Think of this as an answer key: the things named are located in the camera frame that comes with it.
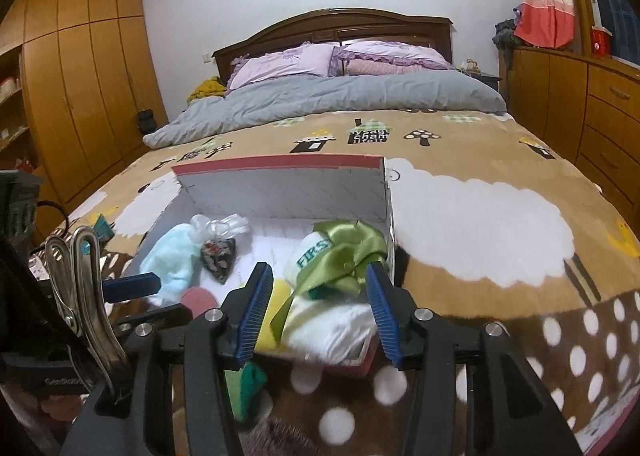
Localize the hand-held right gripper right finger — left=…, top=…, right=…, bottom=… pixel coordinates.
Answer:
left=365, top=263, right=583, bottom=456

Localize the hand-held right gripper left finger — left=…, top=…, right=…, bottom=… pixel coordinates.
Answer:
left=60, top=262, right=274, bottom=456

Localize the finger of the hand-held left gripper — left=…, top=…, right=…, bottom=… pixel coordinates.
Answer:
left=102, top=273, right=162, bottom=301

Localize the yellow sock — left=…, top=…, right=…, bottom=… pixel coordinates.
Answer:
left=257, top=278, right=293, bottom=349

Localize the light blue towel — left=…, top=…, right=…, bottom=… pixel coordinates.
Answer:
left=140, top=225, right=201, bottom=307

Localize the white towel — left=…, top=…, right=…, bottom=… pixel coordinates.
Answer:
left=282, top=293, right=381, bottom=367

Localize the pink soft pad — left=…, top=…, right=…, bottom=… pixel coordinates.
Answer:
left=180, top=287, right=221, bottom=311

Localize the dark patterned beanbag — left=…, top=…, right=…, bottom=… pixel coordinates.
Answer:
left=200, top=237, right=237, bottom=284

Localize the green satin ribbon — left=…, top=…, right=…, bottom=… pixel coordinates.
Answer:
left=270, top=220, right=390, bottom=337

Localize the white green lettered sock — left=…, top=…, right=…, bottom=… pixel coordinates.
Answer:
left=282, top=234, right=336, bottom=287

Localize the red cardboard shoebox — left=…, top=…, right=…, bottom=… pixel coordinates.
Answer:
left=131, top=154, right=401, bottom=379

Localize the teal plastic toy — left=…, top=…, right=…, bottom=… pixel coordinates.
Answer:
left=91, top=213, right=117, bottom=241

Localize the printed brown blanket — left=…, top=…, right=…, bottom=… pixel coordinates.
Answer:
left=35, top=108, right=640, bottom=456

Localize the open wooden shelf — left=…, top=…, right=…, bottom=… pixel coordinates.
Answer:
left=0, top=43, right=36, bottom=171

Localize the wooden wardrobe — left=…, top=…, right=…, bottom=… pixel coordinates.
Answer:
left=0, top=0, right=171, bottom=237

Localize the yellow cloth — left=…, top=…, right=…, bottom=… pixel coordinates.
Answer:
left=186, top=76, right=227, bottom=105

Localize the grey duvet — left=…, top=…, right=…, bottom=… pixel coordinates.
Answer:
left=142, top=68, right=507, bottom=149

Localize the pink patterned pillow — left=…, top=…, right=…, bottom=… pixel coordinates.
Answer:
left=346, top=58, right=426, bottom=77

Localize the wooden nightstand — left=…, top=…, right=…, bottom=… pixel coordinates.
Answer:
left=457, top=70, right=502, bottom=92

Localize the lavender ruffled pillow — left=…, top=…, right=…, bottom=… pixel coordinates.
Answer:
left=334, top=39, right=451, bottom=71

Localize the wooden headboard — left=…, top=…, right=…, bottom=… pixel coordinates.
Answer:
left=212, top=8, right=453, bottom=81

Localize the wooden dresser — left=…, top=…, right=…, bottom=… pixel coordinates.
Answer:
left=500, top=43, right=640, bottom=221

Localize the pile of dark clothes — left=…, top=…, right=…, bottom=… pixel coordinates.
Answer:
left=492, top=6, right=523, bottom=70

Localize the red jar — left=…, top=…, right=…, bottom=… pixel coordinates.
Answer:
left=590, top=26, right=612, bottom=58

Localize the black cable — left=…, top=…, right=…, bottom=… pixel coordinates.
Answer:
left=32, top=201, right=71, bottom=237

